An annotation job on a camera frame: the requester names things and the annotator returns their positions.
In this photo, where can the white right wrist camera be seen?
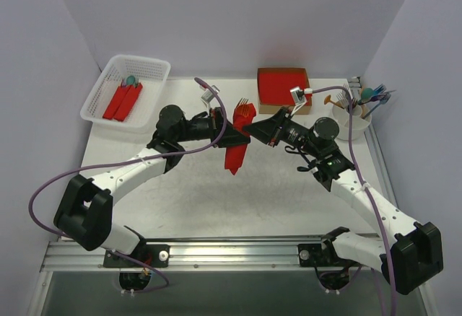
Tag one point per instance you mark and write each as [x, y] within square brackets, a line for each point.
[302, 100]

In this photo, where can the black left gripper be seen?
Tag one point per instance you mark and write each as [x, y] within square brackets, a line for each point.
[219, 125]

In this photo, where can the teal spoon in basket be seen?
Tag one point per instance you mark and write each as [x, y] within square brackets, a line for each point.
[131, 81]

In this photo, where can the silver metal fork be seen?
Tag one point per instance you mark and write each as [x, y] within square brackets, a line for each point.
[346, 99]

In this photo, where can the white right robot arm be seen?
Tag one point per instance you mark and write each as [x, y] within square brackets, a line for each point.
[407, 253]

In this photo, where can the blue plastic fork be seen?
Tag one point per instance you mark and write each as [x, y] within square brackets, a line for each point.
[381, 96]

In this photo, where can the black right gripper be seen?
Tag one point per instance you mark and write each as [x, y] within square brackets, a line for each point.
[280, 127]

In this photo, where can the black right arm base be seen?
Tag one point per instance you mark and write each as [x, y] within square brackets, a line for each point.
[333, 274]

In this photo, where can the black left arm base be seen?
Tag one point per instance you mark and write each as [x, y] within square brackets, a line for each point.
[140, 271]

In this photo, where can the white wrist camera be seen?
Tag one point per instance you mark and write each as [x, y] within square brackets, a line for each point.
[302, 100]
[207, 97]

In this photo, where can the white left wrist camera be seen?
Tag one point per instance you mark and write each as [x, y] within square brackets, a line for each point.
[207, 97]

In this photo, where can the white utensil holder cup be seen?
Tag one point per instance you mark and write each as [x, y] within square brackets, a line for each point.
[359, 123]

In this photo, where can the red napkin stack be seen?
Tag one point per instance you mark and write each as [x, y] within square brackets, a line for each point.
[274, 87]

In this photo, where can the white plastic basket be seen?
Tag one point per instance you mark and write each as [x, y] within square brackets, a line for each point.
[152, 74]

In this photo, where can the aluminium rail frame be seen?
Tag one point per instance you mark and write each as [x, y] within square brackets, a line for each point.
[69, 255]

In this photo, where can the teal spoon in cup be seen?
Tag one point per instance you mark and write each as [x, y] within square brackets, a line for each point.
[366, 94]

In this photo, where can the red paper napkin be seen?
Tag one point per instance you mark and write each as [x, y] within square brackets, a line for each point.
[234, 156]

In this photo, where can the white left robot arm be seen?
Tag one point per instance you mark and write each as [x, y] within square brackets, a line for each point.
[85, 213]

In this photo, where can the red rolled napkin left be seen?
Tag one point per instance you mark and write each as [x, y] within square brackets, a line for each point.
[115, 102]

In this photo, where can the brown cardboard box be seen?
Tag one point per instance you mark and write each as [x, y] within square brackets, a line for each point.
[272, 109]

